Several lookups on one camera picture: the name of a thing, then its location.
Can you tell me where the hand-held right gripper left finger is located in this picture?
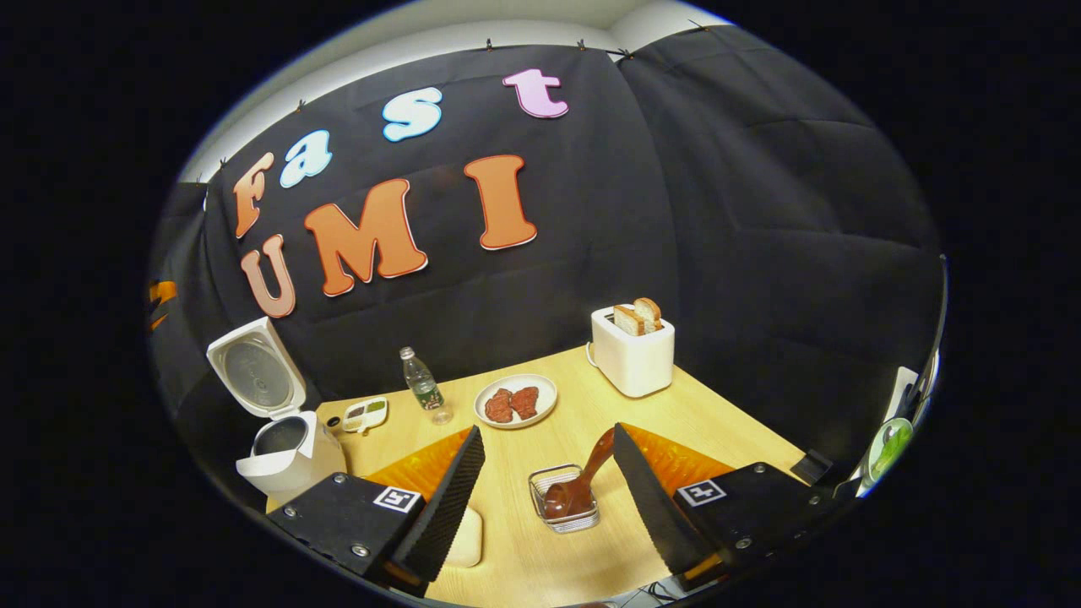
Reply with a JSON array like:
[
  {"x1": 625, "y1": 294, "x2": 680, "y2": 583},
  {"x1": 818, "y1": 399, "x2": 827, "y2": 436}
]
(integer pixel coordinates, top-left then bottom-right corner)
[{"x1": 266, "y1": 425, "x2": 487, "y2": 598}]

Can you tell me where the white flat object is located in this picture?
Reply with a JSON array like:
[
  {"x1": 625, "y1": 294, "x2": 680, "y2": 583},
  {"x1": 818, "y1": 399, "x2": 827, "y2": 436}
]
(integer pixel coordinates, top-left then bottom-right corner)
[{"x1": 883, "y1": 366, "x2": 921, "y2": 423}]

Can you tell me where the white toaster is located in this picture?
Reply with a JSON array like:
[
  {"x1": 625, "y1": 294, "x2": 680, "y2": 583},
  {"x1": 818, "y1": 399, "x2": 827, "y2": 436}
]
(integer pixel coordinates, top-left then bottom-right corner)
[{"x1": 589, "y1": 306, "x2": 676, "y2": 399}]

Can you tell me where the brown wooden spoon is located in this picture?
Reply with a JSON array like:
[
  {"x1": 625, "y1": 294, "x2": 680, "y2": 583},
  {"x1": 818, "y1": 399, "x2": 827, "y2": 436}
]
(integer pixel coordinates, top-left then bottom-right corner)
[{"x1": 542, "y1": 426, "x2": 617, "y2": 520}]

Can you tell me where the wire chopstick holder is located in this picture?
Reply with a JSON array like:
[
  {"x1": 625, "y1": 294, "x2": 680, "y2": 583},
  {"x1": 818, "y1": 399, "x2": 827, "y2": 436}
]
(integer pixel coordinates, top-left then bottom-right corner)
[{"x1": 528, "y1": 463, "x2": 602, "y2": 535}]

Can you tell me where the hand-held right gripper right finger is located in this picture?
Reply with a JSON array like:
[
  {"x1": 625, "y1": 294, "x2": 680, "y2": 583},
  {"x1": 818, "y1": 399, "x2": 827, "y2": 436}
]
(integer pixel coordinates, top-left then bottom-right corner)
[{"x1": 611, "y1": 422, "x2": 854, "y2": 592}]

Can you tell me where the clear plastic water bottle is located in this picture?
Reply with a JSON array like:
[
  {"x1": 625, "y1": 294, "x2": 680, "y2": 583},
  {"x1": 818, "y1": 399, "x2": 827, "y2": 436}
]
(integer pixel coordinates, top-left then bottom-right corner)
[{"x1": 399, "y1": 346, "x2": 454, "y2": 426}]

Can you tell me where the white round plate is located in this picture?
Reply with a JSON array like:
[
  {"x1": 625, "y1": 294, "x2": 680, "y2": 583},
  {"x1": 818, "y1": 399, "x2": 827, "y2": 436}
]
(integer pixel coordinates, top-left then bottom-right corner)
[{"x1": 473, "y1": 373, "x2": 559, "y2": 431}]

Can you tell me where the green round object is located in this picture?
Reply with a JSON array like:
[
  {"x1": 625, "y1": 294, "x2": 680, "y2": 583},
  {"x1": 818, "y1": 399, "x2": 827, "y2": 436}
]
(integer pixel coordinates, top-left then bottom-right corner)
[{"x1": 861, "y1": 416, "x2": 915, "y2": 491}]

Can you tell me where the white divided sauce dish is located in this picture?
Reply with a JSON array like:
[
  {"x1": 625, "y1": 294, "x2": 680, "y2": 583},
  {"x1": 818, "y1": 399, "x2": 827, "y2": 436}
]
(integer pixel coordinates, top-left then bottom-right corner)
[{"x1": 342, "y1": 396, "x2": 389, "y2": 434}]

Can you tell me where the small black block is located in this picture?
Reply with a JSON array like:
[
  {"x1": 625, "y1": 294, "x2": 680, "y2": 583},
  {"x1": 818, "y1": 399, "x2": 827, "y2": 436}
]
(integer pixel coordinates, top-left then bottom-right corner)
[{"x1": 790, "y1": 449, "x2": 837, "y2": 486}]

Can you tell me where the white rice cooker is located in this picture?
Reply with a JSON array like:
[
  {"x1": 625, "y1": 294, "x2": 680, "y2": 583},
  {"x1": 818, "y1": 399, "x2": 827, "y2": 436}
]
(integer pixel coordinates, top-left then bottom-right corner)
[{"x1": 207, "y1": 317, "x2": 348, "y2": 506}]

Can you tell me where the black backdrop cloth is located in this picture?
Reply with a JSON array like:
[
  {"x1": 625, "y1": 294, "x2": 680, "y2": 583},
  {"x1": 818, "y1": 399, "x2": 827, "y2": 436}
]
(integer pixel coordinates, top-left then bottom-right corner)
[{"x1": 148, "y1": 24, "x2": 945, "y2": 474}]

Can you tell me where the white rice box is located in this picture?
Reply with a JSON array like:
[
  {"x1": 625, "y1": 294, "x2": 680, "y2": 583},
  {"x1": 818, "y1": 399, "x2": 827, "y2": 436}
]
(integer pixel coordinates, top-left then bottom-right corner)
[{"x1": 443, "y1": 507, "x2": 484, "y2": 568}]

